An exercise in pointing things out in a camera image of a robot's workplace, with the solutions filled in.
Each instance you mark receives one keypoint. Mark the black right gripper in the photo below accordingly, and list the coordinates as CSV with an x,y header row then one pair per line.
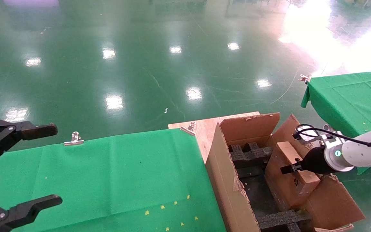
x,y
316,161

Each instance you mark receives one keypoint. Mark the small brown cardboard box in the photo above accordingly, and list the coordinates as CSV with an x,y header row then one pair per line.
x,y
288,190

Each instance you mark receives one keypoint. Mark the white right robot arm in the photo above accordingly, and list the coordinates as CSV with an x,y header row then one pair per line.
x,y
366,151

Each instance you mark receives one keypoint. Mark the large open cardboard carton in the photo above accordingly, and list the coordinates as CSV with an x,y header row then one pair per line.
x,y
224,180

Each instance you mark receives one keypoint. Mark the thin black foam bar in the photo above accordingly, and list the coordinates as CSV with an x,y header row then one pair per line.
x,y
250,172

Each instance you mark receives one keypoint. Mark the notched black foam block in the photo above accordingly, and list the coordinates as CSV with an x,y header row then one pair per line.
x,y
250,156

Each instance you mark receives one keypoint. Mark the silver binder clip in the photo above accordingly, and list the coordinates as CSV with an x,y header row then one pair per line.
x,y
73,141
305,78
188,130

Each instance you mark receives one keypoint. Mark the large green table cloth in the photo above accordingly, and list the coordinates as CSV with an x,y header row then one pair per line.
x,y
92,174

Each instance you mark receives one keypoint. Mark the small green table cloth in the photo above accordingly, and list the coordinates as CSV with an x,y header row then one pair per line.
x,y
349,96

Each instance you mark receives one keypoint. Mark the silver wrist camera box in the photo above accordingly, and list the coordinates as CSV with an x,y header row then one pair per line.
x,y
308,137

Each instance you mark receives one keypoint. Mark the silver camera mount bracket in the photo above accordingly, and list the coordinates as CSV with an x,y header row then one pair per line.
x,y
328,138

